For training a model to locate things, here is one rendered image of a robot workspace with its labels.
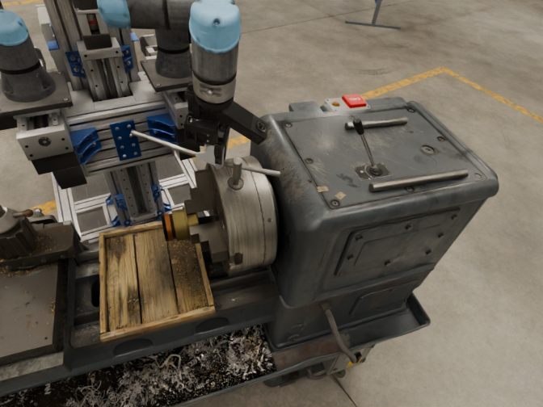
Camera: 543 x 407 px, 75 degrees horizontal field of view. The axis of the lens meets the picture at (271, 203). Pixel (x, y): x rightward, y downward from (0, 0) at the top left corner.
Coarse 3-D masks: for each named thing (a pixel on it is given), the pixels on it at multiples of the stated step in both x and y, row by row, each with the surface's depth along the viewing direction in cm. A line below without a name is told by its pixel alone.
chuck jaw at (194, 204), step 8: (200, 176) 93; (208, 176) 93; (200, 184) 93; (208, 184) 94; (192, 192) 93; (200, 192) 94; (208, 192) 94; (184, 200) 96; (192, 200) 93; (200, 200) 94; (208, 200) 95; (192, 208) 94; (200, 208) 95; (208, 208) 95
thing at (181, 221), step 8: (184, 208) 94; (168, 216) 92; (176, 216) 92; (184, 216) 92; (192, 216) 94; (168, 224) 91; (176, 224) 91; (184, 224) 92; (192, 224) 94; (168, 232) 91; (176, 232) 92; (184, 232) 92; (168, 240) 93
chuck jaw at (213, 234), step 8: (200, 224) 94; (208, 224) 94; (216, 224) 94; (192, 232) 92; (200, 232) 92; (208, 232) 92; (216, 232) 92; (192, 240) 92; (200, 240) 90; (208, 240) 90; (216, 240) 90; (224, 240) 90; (208, 248) 92; (216, 248) 88; (224, 248) 88; (216, 256) 88; (224, 256) 89; (232, 256) 88; (240, 256) 89
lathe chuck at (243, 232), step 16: (224, 176) 87; (224, 192) 85; (240, 192) 86; (256, 192) 86; (224, 208) 84; (240, 208) 84; (256, 208) 86; (224, 224) 87; (240, 224) 84; (256, 224) 86; (240, 240) 85; (256, 240) 87; (256, 256) 90
